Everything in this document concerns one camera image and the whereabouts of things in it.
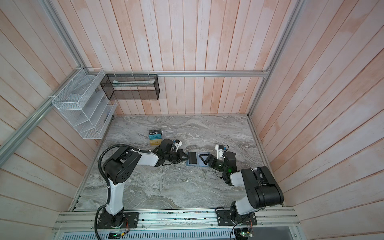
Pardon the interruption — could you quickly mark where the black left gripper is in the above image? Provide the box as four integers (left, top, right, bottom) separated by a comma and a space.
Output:
164, 148, 190, 164

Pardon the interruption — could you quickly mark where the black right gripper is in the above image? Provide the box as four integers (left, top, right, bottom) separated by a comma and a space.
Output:
200, 153, 228, 174

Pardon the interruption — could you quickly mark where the beige card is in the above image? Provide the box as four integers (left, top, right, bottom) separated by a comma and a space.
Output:
150, 139, 162, 146

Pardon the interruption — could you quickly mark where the teal VIP card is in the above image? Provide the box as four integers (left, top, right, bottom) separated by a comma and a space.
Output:
149, 134, 162, 141

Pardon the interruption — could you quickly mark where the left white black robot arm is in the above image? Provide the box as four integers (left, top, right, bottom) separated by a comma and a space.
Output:
98, 139, 189, 216

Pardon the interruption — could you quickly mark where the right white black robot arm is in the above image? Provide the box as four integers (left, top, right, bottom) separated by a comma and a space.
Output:
199, 152, 284, 218

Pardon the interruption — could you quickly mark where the clear acrylic card stand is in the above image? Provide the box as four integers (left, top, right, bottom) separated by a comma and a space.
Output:
148, 126, 178, 143

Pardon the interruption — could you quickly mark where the black card in stand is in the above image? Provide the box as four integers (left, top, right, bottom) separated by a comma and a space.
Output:
149, 130, 162, 135

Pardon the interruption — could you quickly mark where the white ventilation grille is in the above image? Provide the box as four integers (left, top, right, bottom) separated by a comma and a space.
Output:
59, 229, 236, 240

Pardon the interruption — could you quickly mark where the black mesh basket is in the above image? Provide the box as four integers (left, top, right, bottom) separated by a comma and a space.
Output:
101, 74, 160, 101

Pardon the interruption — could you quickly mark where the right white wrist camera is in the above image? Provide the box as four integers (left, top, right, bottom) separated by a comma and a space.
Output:
215, 145, 229, 161

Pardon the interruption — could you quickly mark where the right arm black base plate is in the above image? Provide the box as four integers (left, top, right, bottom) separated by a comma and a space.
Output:
215, 208, 258, 227

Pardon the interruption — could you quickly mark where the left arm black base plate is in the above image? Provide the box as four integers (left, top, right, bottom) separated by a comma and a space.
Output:
97, 212, 140, 229

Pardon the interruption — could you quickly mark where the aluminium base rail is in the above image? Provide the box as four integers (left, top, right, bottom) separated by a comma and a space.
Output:
52, 207, 301, 233

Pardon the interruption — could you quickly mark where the white wire mesh shelf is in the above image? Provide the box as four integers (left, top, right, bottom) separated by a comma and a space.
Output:
52, 68, 118, 140

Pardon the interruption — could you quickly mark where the aluminium frame rail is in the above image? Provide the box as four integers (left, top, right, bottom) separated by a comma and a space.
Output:
0, 0, 307, 167

